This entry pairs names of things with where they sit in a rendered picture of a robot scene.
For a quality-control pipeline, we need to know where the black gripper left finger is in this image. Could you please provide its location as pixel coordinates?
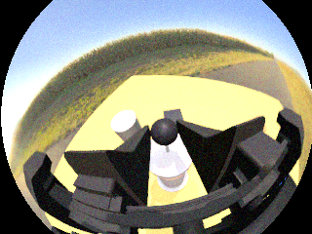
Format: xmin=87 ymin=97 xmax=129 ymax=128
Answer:
xmin=63 ymin=125 xmax=151 ymax=207

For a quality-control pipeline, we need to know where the glass french press with black plunger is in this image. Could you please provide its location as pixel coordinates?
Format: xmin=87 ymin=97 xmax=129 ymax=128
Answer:
xmin=149 ymin=118 xmax=192 ymax=192

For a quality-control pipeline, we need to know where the grey cylinder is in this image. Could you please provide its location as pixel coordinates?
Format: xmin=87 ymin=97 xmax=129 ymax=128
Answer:
xmin=110 ymin=110 xmax=141 ymax=141

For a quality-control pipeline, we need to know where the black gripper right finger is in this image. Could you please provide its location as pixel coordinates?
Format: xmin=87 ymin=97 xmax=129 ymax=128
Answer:
xmin=176 ymin=114 xmax=265 ymax=194

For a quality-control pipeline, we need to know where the dark grey flat rectangular mat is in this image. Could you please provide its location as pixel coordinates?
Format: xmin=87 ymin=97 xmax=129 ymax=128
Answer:
xmin=163 ymin=109 xmax=184 ymax=123

